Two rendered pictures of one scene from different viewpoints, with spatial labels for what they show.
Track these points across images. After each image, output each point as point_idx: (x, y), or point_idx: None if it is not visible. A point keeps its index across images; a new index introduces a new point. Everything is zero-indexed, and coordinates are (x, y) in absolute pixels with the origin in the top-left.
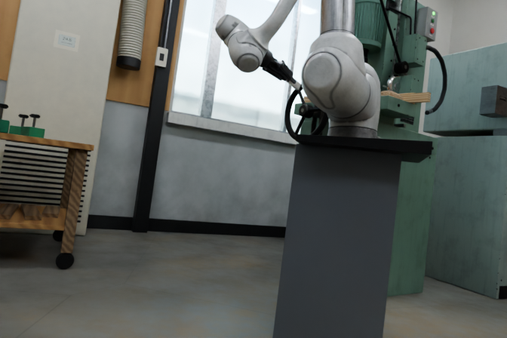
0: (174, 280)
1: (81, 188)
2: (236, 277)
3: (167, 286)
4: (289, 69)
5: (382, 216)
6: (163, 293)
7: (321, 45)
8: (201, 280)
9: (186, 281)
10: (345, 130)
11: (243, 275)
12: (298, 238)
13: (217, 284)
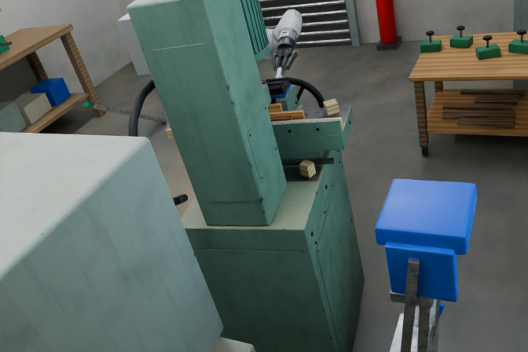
0: (377, 196)
1: (416, 105)
2: (369, 235)
3: (364, 188)
4: (272, 62)
5: None
6: (353, 183)
7: None
8: (371, 210)
9: (371, 201)
10: None
11: (372, 242)
12: None
13: (357, 215)
